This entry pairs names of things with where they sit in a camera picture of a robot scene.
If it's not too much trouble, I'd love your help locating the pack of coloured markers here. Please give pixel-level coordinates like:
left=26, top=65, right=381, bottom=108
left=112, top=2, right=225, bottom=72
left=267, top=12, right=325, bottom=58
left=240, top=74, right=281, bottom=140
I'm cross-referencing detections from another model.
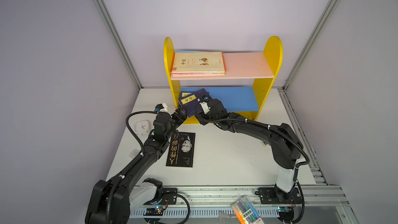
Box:
left=231, top=195, right=264, bottom=224

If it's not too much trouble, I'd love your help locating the yellow pink blue bookshelf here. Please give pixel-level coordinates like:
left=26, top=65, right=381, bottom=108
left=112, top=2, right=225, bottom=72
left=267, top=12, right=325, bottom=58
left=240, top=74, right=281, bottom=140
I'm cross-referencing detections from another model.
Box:
left=163, top=36, right=284, bottom=120

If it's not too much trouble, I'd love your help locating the small white alarm clock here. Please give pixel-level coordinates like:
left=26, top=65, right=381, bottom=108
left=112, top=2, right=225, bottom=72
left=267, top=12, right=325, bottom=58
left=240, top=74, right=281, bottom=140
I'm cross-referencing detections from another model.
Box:
left=134, top=120, right=151, bottom=136

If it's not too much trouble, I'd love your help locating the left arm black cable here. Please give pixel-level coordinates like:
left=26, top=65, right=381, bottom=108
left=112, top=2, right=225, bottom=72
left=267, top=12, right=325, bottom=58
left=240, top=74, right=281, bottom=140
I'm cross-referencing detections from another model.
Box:
left=105, top=111, right=158, bottom=224

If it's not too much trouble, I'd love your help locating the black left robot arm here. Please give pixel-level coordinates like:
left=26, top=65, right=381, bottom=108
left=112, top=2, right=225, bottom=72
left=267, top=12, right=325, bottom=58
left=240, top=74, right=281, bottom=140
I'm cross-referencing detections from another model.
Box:
left=85, top=104, right=187, bottom=224

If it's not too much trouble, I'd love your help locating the dark blue book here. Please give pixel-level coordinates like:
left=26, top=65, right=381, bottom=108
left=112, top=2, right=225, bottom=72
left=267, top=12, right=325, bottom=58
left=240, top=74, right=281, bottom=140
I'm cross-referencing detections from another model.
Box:
left=179, top=92, right=192, bottom=99

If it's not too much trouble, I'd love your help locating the black book gold lettering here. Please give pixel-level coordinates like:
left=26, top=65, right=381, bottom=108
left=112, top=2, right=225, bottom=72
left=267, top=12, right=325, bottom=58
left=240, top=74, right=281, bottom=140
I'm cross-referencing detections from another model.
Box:
left=166, top=131, right=196, bottom=168

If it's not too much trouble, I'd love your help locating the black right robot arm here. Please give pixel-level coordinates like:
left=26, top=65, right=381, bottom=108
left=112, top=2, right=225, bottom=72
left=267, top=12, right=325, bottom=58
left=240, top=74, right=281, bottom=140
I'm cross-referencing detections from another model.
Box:
left=194, top=99, right=309, bottom=194

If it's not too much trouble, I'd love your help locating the dark blue book hidden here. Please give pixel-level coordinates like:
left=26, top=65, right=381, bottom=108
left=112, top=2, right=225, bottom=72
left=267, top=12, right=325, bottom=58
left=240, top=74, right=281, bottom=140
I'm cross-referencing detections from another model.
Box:
left=178, top=88, right=212, bottom=118

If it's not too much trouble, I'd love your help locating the beige book orange border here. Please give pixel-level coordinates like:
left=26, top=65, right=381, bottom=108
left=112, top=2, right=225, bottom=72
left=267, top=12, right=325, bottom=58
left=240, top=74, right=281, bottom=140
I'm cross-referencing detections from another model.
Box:
left=171, top=52, right=226, bottom=74

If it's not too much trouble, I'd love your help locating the pink cartoon cover book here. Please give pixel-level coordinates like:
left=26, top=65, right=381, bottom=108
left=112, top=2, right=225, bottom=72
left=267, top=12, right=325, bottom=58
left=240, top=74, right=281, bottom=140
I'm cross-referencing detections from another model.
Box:
left=171, top=73, right=226, bottom=78

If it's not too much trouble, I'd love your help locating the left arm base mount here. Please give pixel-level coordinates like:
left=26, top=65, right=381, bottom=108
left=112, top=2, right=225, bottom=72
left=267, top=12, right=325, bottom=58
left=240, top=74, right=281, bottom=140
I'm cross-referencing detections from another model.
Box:
left=129, top=178, right=178, bottom=215

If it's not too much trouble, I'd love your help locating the clear plastic small box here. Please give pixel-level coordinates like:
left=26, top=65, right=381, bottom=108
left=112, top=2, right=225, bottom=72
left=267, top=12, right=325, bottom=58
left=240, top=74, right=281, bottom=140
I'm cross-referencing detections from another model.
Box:
left=129, top=149, right=141, bottom=159

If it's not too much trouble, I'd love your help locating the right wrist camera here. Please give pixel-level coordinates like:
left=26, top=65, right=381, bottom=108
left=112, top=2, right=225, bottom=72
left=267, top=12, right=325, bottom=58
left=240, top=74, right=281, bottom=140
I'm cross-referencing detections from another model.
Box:
left=198, top=96, right=210, bottom=115

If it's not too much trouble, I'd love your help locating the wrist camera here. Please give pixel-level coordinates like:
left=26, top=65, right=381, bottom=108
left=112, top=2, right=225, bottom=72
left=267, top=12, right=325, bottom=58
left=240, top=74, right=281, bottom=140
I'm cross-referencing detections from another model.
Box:
left=154, top=103, right=169, bottom=113
left=198, top=96, right=210, bottom=115

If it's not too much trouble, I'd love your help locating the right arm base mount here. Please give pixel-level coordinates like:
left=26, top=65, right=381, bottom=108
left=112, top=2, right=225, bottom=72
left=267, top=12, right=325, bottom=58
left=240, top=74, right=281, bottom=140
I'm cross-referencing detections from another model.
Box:
left=255, top=185, right=303, bottom=205

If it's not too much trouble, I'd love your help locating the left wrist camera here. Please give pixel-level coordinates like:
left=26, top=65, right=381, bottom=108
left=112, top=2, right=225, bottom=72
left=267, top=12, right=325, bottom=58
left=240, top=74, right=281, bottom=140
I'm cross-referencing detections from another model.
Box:
left=154, top=103, right=169, bottom=113

